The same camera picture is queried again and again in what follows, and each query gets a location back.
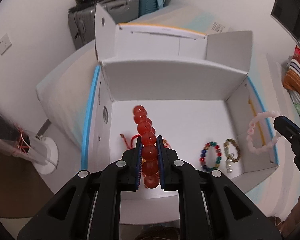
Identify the red cord bracelet gold tube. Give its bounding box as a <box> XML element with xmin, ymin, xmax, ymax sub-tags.
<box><xmin>120</xmin><ymin>133</ymin><xmax>171</xmax><ymax>150</ymax></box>

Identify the person's right hand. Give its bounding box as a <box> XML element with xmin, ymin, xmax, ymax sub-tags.
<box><xmin>268</xmin><ymin>196</ymin><xmax>300</xmax><ymax>238</ymax></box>

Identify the pink white bead bracelet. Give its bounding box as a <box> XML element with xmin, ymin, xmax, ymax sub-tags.
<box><xmin>246</xmin><ymin>110</ymin><xmax>282</xmax><ymax>155</ymax></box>

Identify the brown wooden bead bracelet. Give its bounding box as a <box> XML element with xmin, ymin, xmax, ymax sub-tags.
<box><xmin>223</xmin><ymin>138</ymin><xmax>242</xmax><ymax>163</ymax></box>

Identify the red bead bracelet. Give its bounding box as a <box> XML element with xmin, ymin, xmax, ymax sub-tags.
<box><xmin>132</xmin><ymin>105</ymin><xmax>161</xmax><ymax>189</ymax></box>

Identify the striped orange pillow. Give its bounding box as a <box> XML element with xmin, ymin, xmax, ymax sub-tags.
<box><xmin>283</xmin><ymin>46</ymin><xmax>300</xmax><ymax>94</ymax></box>

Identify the grey suitcase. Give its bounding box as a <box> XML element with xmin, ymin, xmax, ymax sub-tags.
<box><xmin>67</xmin><ymin>0</ymin><xmax>139</xmax><ymax>51</ymax></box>

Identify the multicolour glass bead bracelet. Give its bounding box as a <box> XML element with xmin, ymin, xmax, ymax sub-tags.
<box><xmin>199</xmin><ymin>141</ymin><xmax>222</xmax><ymax>172</ymax></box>

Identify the white round stand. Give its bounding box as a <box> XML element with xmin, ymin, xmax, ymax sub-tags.
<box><xmin>29</xmin><ymin>119</ymin><xmax>59</xmax><ymax>175</ymax></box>

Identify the blue yellow cardboard box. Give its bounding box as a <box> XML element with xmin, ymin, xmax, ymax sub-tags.
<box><xmin>80</xmin><ymin>2</ymin><xmax>280</xmax><ymax>201</ymax></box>

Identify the white wall socket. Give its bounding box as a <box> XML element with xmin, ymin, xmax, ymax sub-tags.
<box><xmin>0</xmin><ymin>34</ymin><xmax>12</xmax><ymax>55</ymax></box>

